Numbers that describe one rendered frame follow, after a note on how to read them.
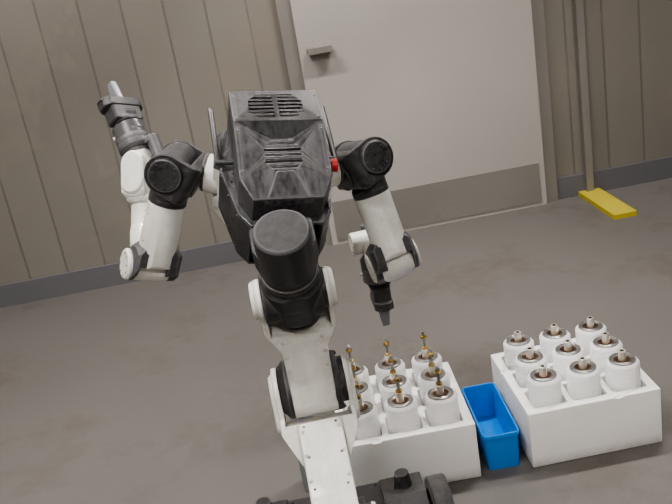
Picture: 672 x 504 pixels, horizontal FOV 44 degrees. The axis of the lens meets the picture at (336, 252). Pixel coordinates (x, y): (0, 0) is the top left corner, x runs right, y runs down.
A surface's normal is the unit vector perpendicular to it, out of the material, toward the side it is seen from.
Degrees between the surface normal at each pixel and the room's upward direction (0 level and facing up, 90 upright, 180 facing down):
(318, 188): 48
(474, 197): 90
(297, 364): 108
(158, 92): 90
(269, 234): 32
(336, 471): 36
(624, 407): 90
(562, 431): 90
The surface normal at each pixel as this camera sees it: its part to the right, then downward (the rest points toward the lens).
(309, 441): -0.07, -0.55
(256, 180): 0.17, -0.42
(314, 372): 0.16, 0.60
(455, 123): 0.11, 0.33
